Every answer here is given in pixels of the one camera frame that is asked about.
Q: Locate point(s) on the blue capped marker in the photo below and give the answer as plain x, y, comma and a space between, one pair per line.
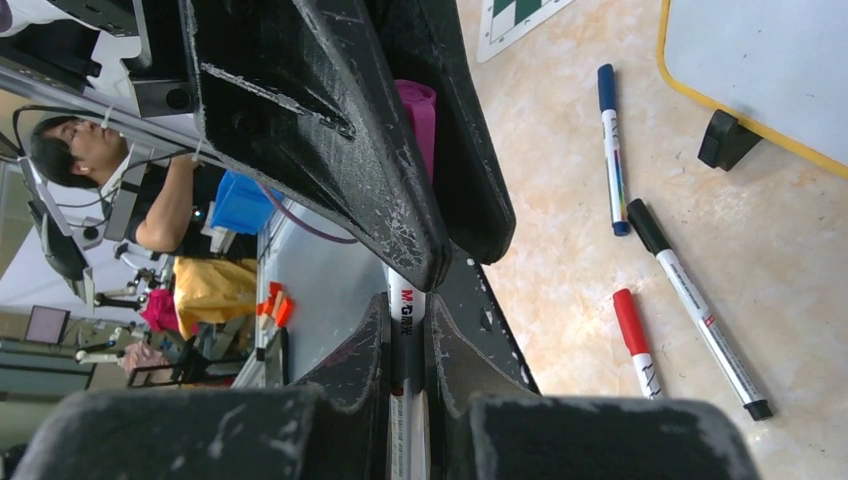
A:
607, 96

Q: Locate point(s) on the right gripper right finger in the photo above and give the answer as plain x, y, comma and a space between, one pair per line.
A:
495, 428

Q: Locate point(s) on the green white chess mat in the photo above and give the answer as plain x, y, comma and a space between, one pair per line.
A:
503, 22

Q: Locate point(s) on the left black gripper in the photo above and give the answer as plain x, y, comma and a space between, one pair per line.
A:
297, 94

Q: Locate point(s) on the person operator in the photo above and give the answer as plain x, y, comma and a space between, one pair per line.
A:
173, 198

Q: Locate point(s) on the magenta marker cap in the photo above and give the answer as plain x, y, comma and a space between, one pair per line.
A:
419, 102

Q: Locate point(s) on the yellow-framed whiteboard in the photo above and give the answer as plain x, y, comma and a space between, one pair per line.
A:
780, 67

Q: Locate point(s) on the black capped marker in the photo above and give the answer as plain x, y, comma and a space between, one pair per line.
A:
655, 241

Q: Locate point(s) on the red capped marker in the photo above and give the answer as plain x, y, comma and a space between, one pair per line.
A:
636, 342

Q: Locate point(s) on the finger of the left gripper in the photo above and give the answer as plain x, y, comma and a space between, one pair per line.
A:
423, 42

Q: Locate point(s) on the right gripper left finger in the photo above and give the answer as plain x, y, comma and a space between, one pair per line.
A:
329, 424

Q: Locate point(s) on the magenta marker body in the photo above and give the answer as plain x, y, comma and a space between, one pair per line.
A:
407, 308

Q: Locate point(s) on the blue plastic bin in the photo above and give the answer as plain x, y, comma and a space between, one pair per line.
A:
240, 205

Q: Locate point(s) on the yellow cloth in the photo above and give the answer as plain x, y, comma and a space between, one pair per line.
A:
213, 291

